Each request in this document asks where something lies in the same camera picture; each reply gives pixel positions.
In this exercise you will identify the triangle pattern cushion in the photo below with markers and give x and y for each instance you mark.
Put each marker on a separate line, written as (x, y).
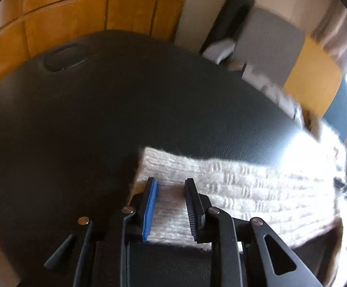
(269, 89)

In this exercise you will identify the beige patterned curtain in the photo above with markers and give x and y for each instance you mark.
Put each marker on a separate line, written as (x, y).
(337, 33)

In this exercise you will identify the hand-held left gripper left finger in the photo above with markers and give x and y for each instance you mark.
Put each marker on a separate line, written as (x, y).
(150, 209)

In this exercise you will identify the grey yellow blue sofa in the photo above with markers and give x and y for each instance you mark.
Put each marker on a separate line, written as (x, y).
(311, 74)

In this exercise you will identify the black rolled mat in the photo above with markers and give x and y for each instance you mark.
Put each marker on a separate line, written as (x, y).
(230, 15)

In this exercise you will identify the wooden panelled wardrobe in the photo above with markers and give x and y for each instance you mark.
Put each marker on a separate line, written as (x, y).
(71, 6)

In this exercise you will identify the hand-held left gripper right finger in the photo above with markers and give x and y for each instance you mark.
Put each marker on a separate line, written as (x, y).
(191, 209)

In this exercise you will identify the cream knitted scarf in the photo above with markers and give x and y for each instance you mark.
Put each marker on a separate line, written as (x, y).
(236, 185)

